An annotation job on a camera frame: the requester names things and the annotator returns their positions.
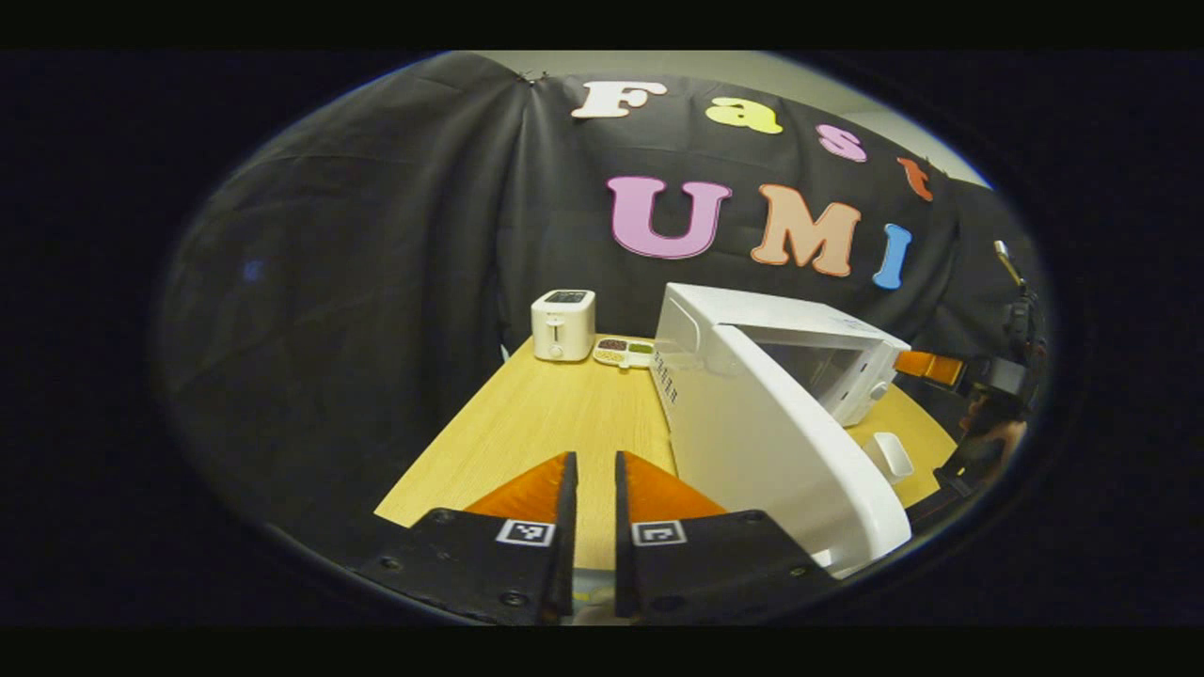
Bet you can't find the white divided snack tray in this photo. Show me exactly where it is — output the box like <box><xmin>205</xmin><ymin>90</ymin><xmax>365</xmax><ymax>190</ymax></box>
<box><xmin>593</xmin><ymin>337</ymin><xmax>656</xmax><ymax>370</ymax></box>

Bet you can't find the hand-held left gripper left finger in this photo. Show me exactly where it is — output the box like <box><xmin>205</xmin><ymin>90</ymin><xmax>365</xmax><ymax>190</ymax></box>
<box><xmin>353</xmin><ymin>451</ymin><xmax>578</xmax><ymax>626</ymax></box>

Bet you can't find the black backdrop cloth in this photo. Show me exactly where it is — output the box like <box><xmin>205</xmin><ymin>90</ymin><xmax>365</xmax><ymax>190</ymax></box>
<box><xmin>155</xmin><ymin>52</ymin><xmax>1050</xmax><ymax>527</ymax></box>

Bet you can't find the white microwave oven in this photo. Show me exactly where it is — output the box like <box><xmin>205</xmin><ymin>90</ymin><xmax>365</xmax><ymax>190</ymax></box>
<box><xmin>651</xmin><ymin>282</ymin><xmax>915</xmax><ymax>579</ymax></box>

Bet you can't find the white toaster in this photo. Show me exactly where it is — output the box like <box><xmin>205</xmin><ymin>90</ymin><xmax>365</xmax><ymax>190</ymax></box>
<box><xmin>531</xmin><ymin>289</ymin><xmax>597</xmax><ymax>363</ymax></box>

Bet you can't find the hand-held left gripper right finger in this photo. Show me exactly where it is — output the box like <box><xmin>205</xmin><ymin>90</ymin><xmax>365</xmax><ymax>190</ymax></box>
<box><xmin>616</xmin><ymin>451</ymin><xmax>838</xmax><ymax>626</ymax></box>

